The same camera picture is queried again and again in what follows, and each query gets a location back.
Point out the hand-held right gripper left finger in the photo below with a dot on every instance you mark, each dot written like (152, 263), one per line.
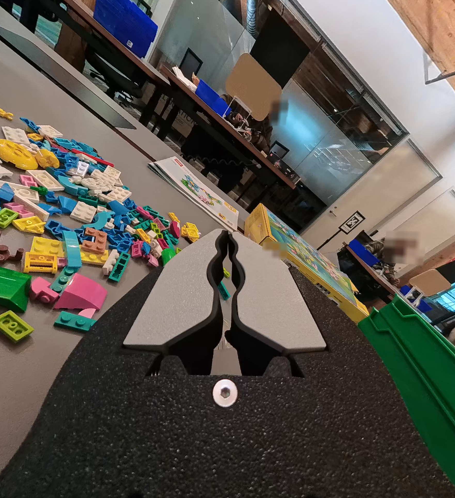
(176, 307)

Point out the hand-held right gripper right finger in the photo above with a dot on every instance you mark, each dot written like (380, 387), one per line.
(278, 311)

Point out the pile of colourful toy bricks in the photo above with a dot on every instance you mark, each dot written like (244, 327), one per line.
(83, 210)

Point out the yellow toy set box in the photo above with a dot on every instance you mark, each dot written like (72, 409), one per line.
(309, 253)

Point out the dark boxed set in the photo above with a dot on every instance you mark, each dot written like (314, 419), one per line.
(285, 169)

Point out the green round toy cone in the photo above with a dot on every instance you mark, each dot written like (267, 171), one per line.
(168, 256)

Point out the blue storage bin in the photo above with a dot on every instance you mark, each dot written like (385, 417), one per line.
(126, 23)
(211, 97)
(363, 251)

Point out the black white marker tag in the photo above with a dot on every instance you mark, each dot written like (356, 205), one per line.
(351, 223)

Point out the flat instruction booklet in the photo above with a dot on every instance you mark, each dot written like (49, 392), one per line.
(196, 190)

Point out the small wooden stand board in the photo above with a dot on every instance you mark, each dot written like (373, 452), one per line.
(429, 282)
(252, 85)

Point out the green storage bin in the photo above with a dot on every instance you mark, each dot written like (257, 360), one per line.
(425, 369)

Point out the black office chair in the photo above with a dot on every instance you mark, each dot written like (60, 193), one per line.
(279, 149)
(190, 62)

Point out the long wooden-edged table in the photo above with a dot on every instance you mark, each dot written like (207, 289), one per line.
(227, 128)
(126, 50)

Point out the white paper napkins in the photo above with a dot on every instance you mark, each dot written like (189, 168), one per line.
(182, 76)

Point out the black wall screen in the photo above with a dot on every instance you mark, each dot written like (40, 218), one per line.
(278, 42)

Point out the silver flexible air duct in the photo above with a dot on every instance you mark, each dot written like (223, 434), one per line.
(254, 19)

